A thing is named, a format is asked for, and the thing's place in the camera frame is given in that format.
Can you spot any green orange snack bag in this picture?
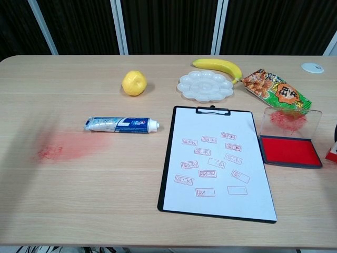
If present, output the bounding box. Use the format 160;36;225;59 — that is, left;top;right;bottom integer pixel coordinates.
241;68;313;114

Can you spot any white round cable grommet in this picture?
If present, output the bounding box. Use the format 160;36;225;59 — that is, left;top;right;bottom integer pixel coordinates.
300;62;325;74

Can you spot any black clipboard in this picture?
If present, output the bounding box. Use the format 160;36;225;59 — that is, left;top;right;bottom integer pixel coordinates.
156;105;278;225

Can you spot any white flower paint palette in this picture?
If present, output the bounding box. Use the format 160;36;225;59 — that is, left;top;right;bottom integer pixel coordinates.
176;70;235;103

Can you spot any blue white toothpaste tube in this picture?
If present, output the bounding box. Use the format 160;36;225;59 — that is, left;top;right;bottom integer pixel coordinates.
83;115;161;134

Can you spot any yellow banana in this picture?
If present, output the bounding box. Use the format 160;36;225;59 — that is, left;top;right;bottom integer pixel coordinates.
191;57;243;86

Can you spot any white partition frame post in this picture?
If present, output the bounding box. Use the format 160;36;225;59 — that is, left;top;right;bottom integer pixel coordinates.
110;0;129;56
210;0;229;56
27;0;58;56
322;31;337;56

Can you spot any white stamped paper sheet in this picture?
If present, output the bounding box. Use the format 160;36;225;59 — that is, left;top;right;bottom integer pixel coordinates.
163;107;278;222

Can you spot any white and red stamp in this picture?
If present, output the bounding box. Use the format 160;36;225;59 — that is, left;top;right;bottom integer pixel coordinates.
324;140;337;162

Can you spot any red ink pad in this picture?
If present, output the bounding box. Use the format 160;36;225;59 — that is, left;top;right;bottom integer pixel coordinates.
258;106;324;170

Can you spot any yellow lemon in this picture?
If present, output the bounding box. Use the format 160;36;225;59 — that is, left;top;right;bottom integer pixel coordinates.
121;69;148;97

